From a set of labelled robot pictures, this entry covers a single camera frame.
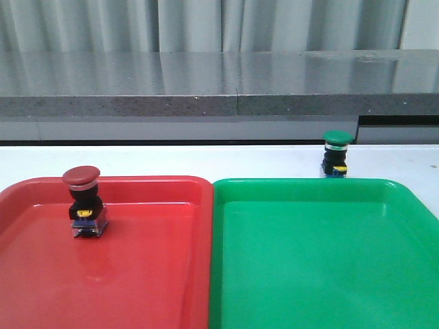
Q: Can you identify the green mushroom push button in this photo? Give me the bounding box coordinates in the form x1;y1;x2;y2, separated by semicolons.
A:
321;130;354;178

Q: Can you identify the red mushroom push button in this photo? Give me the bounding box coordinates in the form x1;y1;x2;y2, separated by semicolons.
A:
62;165;108;238

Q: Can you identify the white pleated curtain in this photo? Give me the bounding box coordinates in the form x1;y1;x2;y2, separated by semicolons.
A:
1;1;408;52

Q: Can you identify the red plastic tray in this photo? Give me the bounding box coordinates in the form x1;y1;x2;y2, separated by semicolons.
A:
1;176;213;328

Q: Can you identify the green plastic tray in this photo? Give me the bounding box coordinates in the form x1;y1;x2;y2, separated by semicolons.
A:
209;178;438;328

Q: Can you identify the grey granite counter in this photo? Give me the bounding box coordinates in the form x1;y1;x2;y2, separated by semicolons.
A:
1;50;438;145

